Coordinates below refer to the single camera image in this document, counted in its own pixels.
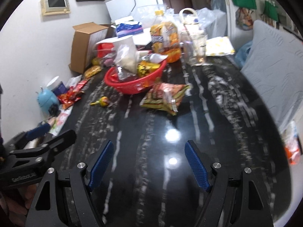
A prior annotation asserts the green yellow lollipop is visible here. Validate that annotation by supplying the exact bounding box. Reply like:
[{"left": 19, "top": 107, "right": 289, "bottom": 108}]
[{"left": 90, "top": 96, "right": 110, "bottom": 107}]

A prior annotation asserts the clear zip bag with powder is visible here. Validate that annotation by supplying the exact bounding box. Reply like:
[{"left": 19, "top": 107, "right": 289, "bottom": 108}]
[{"left": 113, "top": 35, "right": 138, "bottom": 74}]

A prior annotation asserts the green brown snack bag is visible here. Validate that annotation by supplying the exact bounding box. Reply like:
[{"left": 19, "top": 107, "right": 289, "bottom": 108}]
[{"left": 140, "top": 82, "right": 190, "bottom": 116}]

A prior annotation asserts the silver snack packet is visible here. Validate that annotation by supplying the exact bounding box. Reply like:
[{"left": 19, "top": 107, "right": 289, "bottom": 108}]
[{"left": 139, "top": 53, "right": 168, "bottom": 64}]

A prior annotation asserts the person's hand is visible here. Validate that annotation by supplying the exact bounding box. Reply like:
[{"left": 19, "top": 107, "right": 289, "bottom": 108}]
[{"left": 1, "top": 184, "right": 37, "bottom": 226}]

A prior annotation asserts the blue round toy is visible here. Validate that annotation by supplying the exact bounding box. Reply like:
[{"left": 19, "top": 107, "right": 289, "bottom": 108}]
[{"left": 37, "top": 87, "right": 60, "bottom": 116}]

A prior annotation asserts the red snack packets pile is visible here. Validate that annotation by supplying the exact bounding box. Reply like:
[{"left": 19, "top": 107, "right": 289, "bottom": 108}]
[{"left": 58, "top": 79, "right": 88, "bottom": 110}]

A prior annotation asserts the white blue lidded jar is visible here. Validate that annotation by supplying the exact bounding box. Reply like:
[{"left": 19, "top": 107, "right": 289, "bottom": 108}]
[{"left": 46, "top": 76, "right": 68, "bottom": 96}]

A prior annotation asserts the yellow gold candy bag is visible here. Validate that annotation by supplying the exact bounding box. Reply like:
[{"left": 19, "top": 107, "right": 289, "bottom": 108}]
[{"left": 84, "top": 66, "right": 102, "bottom": 79}]

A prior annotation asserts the red plastic basket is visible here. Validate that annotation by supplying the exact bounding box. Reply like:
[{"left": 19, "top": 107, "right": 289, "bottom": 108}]
[{"left": 104, "top": 60, "right": 167, "bottom": 95}]

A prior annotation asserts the dark chocolate snack pack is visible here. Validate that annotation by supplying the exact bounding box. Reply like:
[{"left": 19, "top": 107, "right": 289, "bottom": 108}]
[{"left": 116, "top": 65, "right": 137, "bottom": 82}]

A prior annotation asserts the clear plastic container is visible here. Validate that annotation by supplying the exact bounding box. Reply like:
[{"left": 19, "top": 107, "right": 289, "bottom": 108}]
[{"left": 95, "top": 42, "right": 117, "bottom": 67}]

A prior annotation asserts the cardboard box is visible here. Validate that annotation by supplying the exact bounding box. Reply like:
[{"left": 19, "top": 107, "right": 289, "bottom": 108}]
[{"left": 69, "top": 22, "right": 115, "bottom": 74}]

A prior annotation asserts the yellow black snack pack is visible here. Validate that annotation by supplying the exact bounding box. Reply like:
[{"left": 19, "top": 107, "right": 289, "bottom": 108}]
[{"left": 137, "top": 61, "right": 161, "bottom": 78}]

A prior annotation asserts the blue tissue pack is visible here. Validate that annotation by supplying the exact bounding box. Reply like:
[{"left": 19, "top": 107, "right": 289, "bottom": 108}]
[{"left": 116, "top": 22, "right": 144, "bottom": 38}]

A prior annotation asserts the iced tea bottle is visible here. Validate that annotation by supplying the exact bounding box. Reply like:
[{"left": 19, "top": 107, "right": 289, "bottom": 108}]
[{"left": 150, "top": 10, "right": 181, "bottom": 63}]

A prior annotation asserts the white refrigerator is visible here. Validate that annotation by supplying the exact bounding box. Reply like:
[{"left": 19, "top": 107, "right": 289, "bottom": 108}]
[{"left": 106, "top": 0, "right": 165, "bottom": 22}]

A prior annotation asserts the clear glass jar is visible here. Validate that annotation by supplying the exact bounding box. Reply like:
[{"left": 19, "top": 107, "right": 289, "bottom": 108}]
[{"left": 181, "top": 32, "right": 208, "bottom": 66}]

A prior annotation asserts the wall thermostat panel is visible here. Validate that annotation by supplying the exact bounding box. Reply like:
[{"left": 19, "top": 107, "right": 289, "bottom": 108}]
[{"left": 41, "top": 0, "right": 71, "bottom": 16}]

